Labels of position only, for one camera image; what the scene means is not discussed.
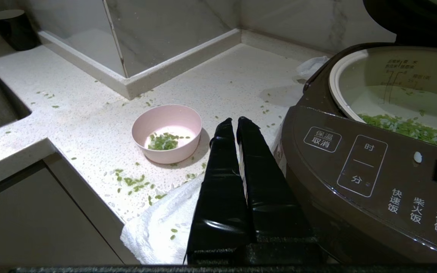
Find pink bowl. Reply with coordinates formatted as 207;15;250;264
132;104;203;165

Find brown rice cooker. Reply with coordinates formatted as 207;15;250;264
274;42;437;265

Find white towel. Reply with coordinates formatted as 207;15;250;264
120;173;206;265

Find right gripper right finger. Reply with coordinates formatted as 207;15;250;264
236;116;319;264

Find white inner pot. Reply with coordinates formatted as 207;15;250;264
329;46;437;153

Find black cup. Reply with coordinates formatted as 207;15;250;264
0;9;39;52

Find clear plastic bag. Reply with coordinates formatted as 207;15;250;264
296;56;330;78

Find rice cooker lid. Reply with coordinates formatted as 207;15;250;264
363;0;437;50

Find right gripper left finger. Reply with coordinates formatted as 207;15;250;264
187;118;256;265

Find grey cabinet door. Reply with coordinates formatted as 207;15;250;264
0;161;125;267

